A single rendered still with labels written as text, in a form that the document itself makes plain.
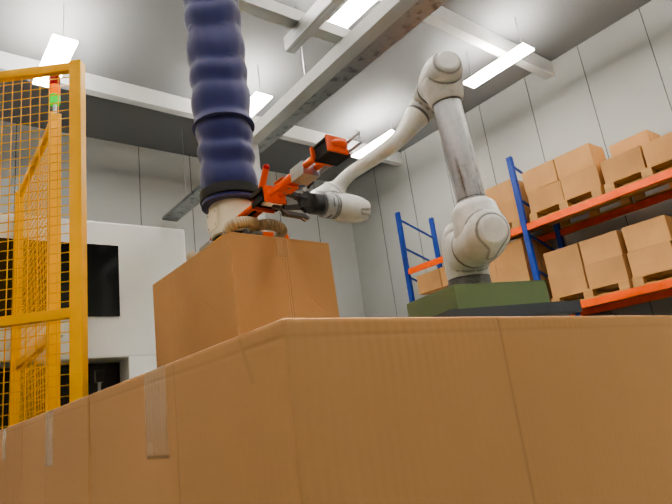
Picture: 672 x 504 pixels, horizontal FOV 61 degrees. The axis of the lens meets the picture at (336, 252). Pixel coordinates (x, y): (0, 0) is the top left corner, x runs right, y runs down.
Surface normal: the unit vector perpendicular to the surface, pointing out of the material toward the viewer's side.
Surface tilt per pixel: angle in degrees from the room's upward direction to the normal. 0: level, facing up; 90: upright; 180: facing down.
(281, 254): 88
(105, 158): 90
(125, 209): 90
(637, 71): 90
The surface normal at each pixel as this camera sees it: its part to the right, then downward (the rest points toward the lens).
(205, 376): -0.80, -0.07
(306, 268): 0.63, -0.32
